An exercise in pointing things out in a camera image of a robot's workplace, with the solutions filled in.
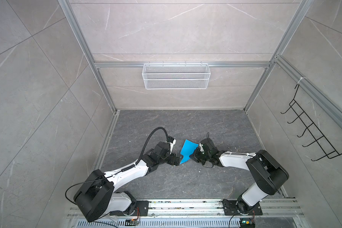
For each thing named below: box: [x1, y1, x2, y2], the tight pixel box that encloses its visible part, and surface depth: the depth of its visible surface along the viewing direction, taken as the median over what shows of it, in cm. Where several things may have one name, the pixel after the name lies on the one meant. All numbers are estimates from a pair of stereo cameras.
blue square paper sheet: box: [179, 139, 199, 165], surface depth 96 cm
